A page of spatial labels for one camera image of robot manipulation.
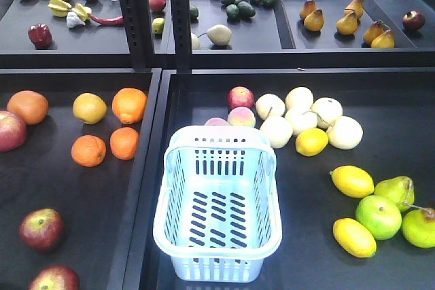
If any light blue plastic basket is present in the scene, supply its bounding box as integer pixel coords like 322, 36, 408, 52
153, 126, 282, 283

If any pink peach behind basket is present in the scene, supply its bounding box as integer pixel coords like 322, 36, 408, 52
204, 117, 230, 126

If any red apple by pears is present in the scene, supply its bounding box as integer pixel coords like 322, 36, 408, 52
228, 86, 255, 111

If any white pear far left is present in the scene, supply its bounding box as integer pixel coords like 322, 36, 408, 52
255, 93, 286, 120

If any white pear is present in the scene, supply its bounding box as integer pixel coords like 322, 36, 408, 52
285, 86, 314, 109
311, 97, 343, 129
326, 116, 364, 150
285, 108, 317, 137
260, 116, 293, 149
255, 93, 286, 120

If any white pear front left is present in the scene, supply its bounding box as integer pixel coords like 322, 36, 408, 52
260, 116, 293, 149

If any white pear centre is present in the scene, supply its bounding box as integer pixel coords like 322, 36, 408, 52
285, 108, 317, 137

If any orange with nub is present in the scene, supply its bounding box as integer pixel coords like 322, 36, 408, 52
111, 88, 147, 125

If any small orange right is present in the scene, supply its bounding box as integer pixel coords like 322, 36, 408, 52
109, 127, 139, 160

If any small orange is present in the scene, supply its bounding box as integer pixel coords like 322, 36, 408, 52
71, 134, 106, 167
109, 127, 139, 160

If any yellow lemon by pears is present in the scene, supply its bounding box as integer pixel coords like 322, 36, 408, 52
295, 128, 329, 157

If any white pear top right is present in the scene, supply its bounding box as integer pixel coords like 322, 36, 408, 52
311, 97, 343, 129

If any yellow orange citrus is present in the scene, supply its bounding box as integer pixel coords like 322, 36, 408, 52
73, 92, 107, 124

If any small orange left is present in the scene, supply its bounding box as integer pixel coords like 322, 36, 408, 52
71, 134, 106, 167

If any black wooden produce stand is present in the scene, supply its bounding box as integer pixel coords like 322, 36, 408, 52
1, 0, 434, 289

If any yellow lemon upper right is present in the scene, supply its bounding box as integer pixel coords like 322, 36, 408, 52
330, 165, 375, 198

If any red chili pepper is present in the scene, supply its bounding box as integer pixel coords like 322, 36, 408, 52
88, 14, 124, 26

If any yellow lemon lower right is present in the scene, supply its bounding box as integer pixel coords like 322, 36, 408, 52
332, 218, 377, 258

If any white garlic bulb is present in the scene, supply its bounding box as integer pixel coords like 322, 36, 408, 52
66, 12, 86, 29

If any large orange grapefruit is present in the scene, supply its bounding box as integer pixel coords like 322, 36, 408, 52
7, 90, 49, 126

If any green apple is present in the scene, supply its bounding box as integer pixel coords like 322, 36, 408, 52
355, 195, 402, 240

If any green pear upper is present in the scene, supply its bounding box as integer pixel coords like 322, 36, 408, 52
374, 176, 415, 213

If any green pear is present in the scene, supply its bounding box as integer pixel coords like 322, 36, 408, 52
374, 176, 415, 213
401, 208, 434, 249

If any red bell pepper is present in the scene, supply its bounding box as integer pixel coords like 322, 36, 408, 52
28, 23, 52, 50

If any red apple near left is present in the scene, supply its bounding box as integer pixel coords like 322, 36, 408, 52
19, 208, 65, 252

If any large red apple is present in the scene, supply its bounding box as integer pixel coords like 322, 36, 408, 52
0, 111, 27, 152

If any red apple bottom left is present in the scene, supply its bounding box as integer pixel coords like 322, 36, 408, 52
28, 266, 80, 290

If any green pear lower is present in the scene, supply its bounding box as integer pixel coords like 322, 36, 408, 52
401, 208, 434, 249

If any black right upright post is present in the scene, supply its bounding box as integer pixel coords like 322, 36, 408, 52
171, 0, 192, 73

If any black upright post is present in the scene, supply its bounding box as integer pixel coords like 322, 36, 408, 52
120, 0, 154, 69
171, 0, 192, 73

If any black left upright post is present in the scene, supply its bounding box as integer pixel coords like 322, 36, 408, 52
120, 0, 154, 69

